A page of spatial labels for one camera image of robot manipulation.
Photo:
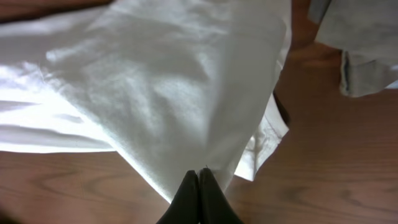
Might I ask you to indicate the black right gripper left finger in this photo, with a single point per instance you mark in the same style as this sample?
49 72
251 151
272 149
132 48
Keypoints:
184 207

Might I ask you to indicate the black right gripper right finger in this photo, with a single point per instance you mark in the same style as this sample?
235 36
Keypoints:
215 208

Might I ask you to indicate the white t-shirt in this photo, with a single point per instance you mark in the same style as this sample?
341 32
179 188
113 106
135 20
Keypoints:
171 86

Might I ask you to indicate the khaki folded shorts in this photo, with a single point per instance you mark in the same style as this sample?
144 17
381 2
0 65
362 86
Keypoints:
366 33

